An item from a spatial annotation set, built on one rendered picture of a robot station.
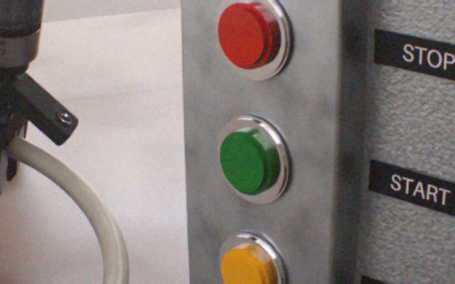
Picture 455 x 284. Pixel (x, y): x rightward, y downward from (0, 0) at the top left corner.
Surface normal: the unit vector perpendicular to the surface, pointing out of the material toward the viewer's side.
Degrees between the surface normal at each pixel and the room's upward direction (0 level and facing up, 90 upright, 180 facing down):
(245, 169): 90
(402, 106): 90
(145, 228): 0
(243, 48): 90
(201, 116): 90
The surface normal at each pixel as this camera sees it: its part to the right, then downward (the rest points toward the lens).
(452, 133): -0.66, 0.28
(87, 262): -0.01, -0.93
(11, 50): 0.38, 0.57
